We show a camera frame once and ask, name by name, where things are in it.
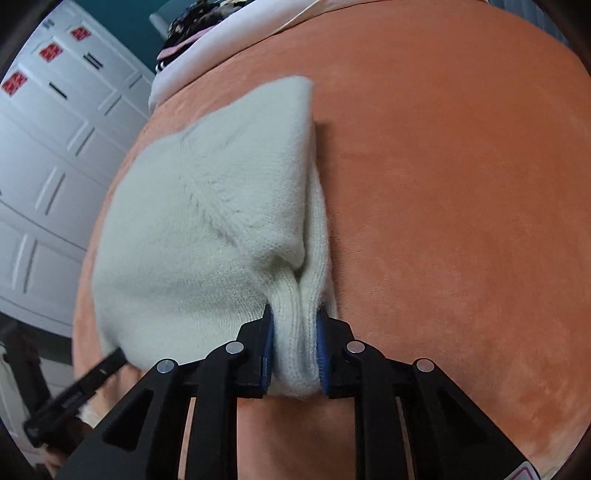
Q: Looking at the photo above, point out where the white duvet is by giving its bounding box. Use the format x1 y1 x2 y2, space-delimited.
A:
148 0 352 112

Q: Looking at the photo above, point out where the pink garment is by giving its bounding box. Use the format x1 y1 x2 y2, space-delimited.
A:
161 25 218 54

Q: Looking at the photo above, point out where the cream knit cardigan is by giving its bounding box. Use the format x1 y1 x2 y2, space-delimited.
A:
91 76 340 398

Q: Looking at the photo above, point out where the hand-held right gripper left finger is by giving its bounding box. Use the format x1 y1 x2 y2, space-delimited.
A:
51 307 276 480

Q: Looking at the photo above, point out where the black white striped garment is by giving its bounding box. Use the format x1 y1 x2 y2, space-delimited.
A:
154 48 179 75

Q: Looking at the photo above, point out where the white wardrobe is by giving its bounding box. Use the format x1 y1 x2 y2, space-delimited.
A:
0 0 155 337

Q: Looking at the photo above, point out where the dark floral garment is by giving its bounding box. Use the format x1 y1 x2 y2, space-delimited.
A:
164 0 259 51

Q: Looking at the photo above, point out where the orange plush blanket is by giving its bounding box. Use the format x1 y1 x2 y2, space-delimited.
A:
71 0 591 480

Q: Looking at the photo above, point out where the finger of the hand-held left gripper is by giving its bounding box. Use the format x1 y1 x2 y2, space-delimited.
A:
23 347 127 450

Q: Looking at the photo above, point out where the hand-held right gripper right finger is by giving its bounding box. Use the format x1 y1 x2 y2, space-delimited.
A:
316 308 543 480

